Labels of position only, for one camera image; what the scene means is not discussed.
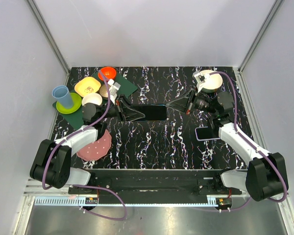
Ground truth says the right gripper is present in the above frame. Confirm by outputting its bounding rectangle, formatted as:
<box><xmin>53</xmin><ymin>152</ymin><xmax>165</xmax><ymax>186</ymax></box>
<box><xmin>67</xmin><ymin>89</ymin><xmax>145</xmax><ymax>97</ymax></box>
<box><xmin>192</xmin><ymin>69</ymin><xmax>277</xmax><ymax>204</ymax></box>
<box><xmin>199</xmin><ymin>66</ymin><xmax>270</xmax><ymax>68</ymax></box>
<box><xmin>165</xmin><ymin>85</ymin><xmax>217</xmax><ymax>115</ymax></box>

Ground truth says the black phone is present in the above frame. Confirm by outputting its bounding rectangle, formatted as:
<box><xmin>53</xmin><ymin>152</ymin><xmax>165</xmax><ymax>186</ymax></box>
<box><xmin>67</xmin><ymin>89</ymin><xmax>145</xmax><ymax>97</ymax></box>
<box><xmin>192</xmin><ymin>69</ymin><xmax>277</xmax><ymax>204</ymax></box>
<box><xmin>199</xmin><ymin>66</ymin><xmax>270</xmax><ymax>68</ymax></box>
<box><xmin>133</xmin><ymin>104</ymin><xmax>167</xmax><ymax>121</ymax></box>

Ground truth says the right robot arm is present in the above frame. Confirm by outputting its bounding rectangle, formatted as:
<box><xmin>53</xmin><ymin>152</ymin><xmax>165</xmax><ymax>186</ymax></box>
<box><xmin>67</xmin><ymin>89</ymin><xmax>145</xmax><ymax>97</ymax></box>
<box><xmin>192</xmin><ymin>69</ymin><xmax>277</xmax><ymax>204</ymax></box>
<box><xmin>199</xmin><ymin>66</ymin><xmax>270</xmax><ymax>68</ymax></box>
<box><xmin>166</xmin><ymin>87</ymin><xmax>288</xmax><ymax>202</ymax></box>

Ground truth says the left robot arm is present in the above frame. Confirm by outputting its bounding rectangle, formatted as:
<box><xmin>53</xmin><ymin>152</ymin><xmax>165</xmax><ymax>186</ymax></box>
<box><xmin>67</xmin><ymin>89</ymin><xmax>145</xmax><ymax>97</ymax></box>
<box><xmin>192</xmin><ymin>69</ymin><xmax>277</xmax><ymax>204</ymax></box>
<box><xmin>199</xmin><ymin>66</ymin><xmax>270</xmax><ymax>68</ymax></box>
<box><xmin>30</xmin><ymin>95</ymin><xmax>146</xmax><ymax>194</ymax></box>

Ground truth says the phone in lilac case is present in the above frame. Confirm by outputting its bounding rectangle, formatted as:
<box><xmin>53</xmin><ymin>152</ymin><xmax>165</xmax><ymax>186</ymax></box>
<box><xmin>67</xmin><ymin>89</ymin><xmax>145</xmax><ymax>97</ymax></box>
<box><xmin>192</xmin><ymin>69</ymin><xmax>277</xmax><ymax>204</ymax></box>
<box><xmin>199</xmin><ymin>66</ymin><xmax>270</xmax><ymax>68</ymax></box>
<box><xmin>195</xmin><ymin>127</ymin><xmax>220</xmax><ymax>141</ymax></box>

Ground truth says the dark green mat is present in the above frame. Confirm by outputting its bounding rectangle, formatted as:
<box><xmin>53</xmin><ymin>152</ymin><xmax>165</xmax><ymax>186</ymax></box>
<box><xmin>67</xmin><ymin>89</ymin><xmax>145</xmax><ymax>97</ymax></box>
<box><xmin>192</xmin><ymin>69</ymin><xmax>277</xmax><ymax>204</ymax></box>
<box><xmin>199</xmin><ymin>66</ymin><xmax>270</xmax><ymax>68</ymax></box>
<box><xmin>52</xmin><ymin>73</ymin><xmax>138</xmax><ymax>129</ymax></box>

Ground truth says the bronze metal bowl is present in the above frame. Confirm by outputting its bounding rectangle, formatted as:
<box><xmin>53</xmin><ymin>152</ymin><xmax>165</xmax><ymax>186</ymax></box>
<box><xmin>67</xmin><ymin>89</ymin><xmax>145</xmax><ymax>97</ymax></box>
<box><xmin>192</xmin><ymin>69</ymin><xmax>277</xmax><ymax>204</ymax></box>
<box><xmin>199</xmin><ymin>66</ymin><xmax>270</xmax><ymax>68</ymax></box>
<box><xmin>99</xmin><ymin>84</ymin><xmax>108</xmax><ymax>99</ymax></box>

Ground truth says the large white bowl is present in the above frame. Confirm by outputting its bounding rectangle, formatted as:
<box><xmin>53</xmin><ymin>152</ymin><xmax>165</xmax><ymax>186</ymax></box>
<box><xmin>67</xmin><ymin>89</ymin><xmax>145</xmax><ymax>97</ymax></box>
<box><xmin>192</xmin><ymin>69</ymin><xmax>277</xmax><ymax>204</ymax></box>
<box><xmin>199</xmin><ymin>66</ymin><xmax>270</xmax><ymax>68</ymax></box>
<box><xmin>200</xmin><ymin>70</ymin><xmax>223</xmax><ymax>94</ymax></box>

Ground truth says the small white bowl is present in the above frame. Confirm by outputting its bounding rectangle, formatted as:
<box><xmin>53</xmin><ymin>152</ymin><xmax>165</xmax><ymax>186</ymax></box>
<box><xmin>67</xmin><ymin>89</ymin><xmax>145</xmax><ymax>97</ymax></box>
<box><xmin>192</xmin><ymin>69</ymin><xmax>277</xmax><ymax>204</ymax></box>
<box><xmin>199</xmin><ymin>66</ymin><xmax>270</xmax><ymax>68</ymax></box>
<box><xmin>82</xmin><ymin>93</ymin><xmax>103</xmax><ymax>106</ymax></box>

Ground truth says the red bowl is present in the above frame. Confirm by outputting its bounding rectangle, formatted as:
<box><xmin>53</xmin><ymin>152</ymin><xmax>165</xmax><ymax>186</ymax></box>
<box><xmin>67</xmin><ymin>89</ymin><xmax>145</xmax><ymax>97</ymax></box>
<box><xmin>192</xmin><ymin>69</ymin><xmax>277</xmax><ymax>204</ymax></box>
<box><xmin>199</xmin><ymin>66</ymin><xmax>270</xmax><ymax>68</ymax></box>
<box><xmin>98</xmin><ymin>67</ymin><xmax>117</xmax><ymax>81</ymax></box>

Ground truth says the yellow square plate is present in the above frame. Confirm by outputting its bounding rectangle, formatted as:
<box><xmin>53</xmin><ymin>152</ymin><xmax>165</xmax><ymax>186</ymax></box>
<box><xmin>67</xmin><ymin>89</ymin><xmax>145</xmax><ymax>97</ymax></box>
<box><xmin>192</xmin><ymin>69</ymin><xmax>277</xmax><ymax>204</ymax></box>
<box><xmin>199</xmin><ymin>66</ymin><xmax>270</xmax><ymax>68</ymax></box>
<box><xmin>74</xmin><ymin>76</ymin><xmax>101</xmax><ymax>97</ymax></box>

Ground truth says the pink dotted plate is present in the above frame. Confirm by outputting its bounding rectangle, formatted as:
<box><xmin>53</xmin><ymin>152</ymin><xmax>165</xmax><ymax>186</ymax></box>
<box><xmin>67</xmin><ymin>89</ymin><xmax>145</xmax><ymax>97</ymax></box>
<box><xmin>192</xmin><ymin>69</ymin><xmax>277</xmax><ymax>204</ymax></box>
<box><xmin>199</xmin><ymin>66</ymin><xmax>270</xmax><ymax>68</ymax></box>
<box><xmin>76</xmin><ymin>130</ymin><xmax>112</xmax><ymax>161</ymax></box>

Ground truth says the lime green plate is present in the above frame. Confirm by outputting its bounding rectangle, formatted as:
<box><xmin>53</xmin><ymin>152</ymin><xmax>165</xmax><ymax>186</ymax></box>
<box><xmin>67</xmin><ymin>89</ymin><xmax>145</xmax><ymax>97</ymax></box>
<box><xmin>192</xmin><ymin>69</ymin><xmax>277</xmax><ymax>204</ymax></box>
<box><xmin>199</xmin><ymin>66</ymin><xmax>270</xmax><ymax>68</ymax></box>
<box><xmin>56</xmin><ymin>93</ymin><xmax>82</xmax><ymax>114</ymax></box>

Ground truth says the blue cup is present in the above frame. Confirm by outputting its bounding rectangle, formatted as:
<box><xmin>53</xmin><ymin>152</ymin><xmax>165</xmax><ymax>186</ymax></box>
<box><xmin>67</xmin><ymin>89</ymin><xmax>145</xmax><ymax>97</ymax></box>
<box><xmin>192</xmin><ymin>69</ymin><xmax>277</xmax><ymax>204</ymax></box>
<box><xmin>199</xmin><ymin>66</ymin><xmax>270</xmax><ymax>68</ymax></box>
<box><xmin>52</xmin><ymin>85</ymin><xmax>74</xmax><ymax>109</ymax></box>

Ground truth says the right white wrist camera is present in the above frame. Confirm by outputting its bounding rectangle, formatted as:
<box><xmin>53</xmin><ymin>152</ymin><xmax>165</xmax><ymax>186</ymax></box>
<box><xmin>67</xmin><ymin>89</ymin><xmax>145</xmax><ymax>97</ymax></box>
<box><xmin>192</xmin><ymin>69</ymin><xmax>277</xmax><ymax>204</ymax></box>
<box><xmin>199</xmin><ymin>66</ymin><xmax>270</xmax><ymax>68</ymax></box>
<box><xmin>193</xmin><ymin>71</ymin><xmax>208</xmax><ymax>93</ymax></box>

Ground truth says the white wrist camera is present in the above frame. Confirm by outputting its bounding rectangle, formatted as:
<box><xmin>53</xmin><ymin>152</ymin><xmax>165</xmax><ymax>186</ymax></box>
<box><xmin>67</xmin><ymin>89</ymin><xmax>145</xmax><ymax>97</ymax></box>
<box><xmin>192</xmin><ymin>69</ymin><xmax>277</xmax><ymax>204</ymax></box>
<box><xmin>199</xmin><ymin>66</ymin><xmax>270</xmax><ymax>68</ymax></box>
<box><xmin>108</xmin><ymin>79</ymin><xmax>121</xmax><ymax>104</ymax></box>
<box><xmin>193</xmin><ymin>71</ymin><xmax>208</xmax><ymax>93</ymax></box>

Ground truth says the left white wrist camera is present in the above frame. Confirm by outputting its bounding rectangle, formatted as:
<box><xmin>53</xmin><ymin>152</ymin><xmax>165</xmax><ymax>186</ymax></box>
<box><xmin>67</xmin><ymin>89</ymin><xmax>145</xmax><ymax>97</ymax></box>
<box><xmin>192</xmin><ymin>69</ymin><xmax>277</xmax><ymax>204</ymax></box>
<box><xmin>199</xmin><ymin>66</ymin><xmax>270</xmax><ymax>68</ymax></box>
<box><xmin>108</xmin><ymin>79</ymin><xmax>121</xmax><ymax>104</ymax></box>

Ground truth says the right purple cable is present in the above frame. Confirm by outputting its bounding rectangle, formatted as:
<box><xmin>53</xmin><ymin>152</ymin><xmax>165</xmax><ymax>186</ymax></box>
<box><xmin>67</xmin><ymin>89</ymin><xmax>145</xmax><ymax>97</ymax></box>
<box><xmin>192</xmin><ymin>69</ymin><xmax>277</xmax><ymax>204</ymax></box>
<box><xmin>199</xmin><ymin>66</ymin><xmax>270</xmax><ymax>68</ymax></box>
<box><xmin>208</xmin><ymin>70</ymin><xmax>289</xmax><ymax>203</ymax></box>

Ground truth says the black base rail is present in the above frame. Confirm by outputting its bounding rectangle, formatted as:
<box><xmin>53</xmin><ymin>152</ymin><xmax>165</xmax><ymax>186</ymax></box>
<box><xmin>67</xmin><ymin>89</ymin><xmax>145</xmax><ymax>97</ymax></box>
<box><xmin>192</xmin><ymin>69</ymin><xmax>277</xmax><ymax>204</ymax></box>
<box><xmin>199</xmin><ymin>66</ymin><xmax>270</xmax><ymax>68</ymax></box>
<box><xmin>68</xmin><ymin>169</ymin><xmax>242</xmax><ymax>206</ymax></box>

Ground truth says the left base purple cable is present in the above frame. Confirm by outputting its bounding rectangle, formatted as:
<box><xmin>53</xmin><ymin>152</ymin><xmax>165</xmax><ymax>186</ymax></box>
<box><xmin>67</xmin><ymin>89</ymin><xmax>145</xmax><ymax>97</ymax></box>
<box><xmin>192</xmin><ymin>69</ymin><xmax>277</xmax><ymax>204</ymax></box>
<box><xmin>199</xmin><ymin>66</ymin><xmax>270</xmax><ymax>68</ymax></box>
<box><xmin>71</xmin><ymin>185</ymin><xmax>128</xmax><ymax>220</ymax></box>

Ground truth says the left aluminium frame post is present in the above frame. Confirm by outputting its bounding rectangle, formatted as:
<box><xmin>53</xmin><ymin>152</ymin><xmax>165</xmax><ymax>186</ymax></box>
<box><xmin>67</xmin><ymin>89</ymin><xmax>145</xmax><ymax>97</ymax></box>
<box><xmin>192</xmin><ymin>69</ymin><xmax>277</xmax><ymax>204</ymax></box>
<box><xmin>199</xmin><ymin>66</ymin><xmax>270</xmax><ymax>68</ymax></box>
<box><xmin>25</xmin><ymin>0</ymin><xmax>71</xmax><ymax>74</ymax></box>

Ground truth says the aluminium frame post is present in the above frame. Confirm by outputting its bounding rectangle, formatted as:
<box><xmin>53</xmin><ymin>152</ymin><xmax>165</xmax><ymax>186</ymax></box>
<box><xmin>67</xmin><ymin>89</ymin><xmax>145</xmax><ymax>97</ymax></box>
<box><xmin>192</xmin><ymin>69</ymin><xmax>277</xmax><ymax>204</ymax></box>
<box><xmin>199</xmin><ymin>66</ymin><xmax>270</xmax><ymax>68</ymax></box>
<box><xmin>25</xmin><ymin>0</ymin><xmax>71</xmax><ymax>74</ymax></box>
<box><xmin>238</xmin><ymin>0</ymin><xmax>284</xmax><ymax>73</ymax></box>

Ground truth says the right aluminium frame post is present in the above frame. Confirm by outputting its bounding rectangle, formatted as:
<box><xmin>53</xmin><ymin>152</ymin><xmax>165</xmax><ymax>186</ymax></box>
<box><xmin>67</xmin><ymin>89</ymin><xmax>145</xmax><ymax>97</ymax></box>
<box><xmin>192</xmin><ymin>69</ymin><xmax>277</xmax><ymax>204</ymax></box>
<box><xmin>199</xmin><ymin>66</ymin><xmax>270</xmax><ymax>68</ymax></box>
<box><xmin>238</xmin><ymin>0</ymin><xmax>284</xmax><ymax>73</ymax></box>

